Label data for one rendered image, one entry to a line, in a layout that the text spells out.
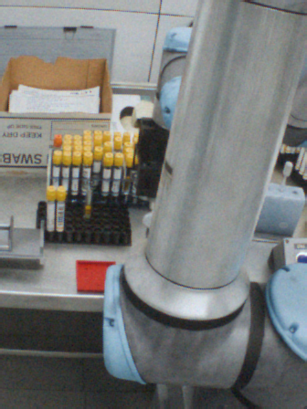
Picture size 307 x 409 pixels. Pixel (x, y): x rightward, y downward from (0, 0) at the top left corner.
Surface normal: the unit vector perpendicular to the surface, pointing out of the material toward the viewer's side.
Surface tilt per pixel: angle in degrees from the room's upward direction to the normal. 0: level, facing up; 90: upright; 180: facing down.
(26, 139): 87
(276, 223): 90
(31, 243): 0
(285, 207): 90
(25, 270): 0
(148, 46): 90
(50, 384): 0
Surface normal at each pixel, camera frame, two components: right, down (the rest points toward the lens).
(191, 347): 0.10, 0.55
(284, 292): 0.30, -0.72
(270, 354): 0.08, 0.05
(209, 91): -0.61, 0.33
